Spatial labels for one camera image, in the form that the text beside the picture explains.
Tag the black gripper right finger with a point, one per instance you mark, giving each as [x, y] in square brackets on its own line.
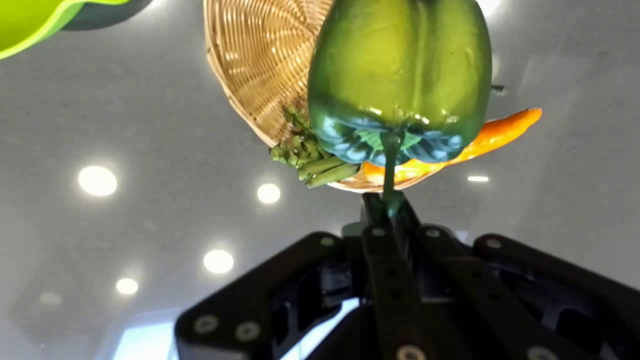
[522, 302]

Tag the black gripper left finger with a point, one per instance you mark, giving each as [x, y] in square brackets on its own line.
[274, 304]

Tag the green bell pepper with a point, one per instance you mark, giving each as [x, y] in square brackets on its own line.
[399, 81]

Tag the far weaved basket with vegetables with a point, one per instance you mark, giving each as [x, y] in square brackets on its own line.
[260, 53]

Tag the green asparagus bundle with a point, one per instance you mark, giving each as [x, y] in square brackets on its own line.
[300, 150]

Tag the orange carrot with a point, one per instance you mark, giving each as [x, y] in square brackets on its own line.
[411, 171]

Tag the green plastic bowl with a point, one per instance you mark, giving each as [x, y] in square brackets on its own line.
[27, 22]

